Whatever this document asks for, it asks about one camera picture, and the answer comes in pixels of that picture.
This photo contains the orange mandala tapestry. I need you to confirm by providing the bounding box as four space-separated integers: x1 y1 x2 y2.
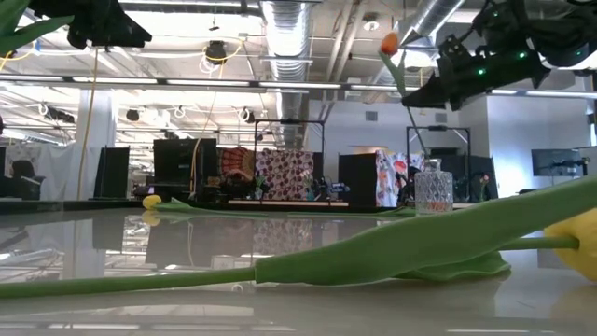
216 147 257 189

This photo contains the dark purple artificial tulip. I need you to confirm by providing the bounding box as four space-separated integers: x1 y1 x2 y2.
0 0 75 56

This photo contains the large black cabinet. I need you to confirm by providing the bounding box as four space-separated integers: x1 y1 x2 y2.
152 138 218 197

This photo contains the red floral patterned cloth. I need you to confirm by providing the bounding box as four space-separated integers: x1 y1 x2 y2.
255 148 314 202

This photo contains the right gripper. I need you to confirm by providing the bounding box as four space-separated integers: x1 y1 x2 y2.
400 34 552 112

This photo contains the black square panel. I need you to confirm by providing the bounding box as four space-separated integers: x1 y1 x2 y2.
338 152 378 207

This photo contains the wooden background table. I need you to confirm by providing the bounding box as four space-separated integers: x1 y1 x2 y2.
228 199 349 208

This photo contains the multicolour floral cloth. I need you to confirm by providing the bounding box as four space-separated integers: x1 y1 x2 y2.
375 148 425 208

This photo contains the black office chair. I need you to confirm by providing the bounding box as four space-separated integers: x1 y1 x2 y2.
11 159 47 201

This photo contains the silver smooth ventilation duct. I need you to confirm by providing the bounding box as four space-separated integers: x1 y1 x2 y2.
363 0 467 102

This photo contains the white cloth screen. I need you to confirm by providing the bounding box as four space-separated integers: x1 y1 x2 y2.
3 142 102 202

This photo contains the narrow black panel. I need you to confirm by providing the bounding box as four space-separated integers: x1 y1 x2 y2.
92 147 131 200

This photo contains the clear cut-glass vase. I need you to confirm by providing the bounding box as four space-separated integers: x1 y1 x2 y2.
413 157 454 215

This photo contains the long ceiling light strip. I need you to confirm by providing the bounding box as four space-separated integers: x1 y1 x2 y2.
0 73 597 100

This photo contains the yellow power cord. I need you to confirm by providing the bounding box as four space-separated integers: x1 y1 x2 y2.
76 46 103 202
187 40 244 200

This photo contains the yellow artificial tulip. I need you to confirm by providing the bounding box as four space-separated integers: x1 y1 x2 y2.
142 193 281 219
0 171 597 300

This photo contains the black background rig frame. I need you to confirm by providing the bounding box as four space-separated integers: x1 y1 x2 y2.
405 124 472 202
254 119 326 202

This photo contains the round black ceiling device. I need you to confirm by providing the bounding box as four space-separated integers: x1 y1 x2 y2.
203 39 229 66

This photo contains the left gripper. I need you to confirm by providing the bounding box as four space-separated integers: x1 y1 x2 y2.
27 0 153 51

